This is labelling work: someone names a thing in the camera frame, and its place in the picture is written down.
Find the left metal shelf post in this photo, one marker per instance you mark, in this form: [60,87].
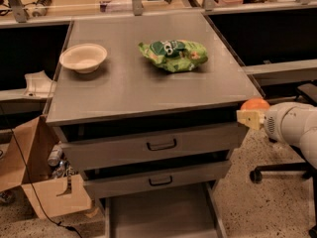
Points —
[18,10]

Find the grey top drawer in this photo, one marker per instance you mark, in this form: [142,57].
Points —
[159,145]

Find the orange can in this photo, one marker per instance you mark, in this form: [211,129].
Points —
[255,104]

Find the grey metal drawer cabinet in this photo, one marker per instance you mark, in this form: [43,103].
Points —
[127,95]

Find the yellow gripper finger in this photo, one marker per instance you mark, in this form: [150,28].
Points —
[253,119]

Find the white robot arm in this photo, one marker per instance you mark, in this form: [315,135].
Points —
[291,123]

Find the white plastic bracket part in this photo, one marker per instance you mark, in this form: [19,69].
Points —
[39,85]

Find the small purple object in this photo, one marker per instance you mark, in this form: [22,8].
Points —
[103,6]

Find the black office chair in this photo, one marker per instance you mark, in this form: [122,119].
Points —
[309,92]

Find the silver can in box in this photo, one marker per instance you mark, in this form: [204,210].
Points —
[55,156]

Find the green chip bag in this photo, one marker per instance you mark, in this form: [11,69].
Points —
[175,55]

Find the grey middle drawer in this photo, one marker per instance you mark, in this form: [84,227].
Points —
[109,187]

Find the brown cardboard box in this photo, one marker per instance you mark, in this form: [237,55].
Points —
[25,164]

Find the white paper bowl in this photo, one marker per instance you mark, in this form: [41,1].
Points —
[84,58]

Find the grey open bottom drawer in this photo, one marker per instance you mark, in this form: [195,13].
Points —
[186,211]

